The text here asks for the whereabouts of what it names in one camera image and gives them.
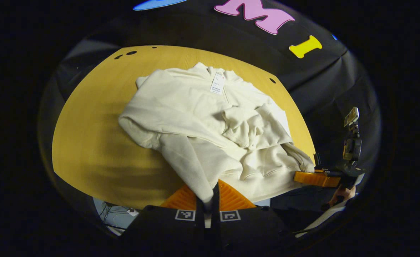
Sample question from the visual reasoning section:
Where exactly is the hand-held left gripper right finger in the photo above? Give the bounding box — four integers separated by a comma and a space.
212, 178, 298, 256

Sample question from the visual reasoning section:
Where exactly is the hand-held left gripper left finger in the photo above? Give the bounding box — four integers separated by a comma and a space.
122, 184, 210, 256

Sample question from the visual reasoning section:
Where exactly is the cream white sweatshirt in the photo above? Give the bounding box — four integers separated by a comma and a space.
119, 62, 315, 208

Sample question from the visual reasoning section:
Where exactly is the black backdrop cloth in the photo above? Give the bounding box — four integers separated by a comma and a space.
39, 0, 381, 179

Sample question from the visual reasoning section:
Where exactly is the tangle of black cables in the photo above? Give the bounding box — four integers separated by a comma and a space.
98, 201, 139, 230

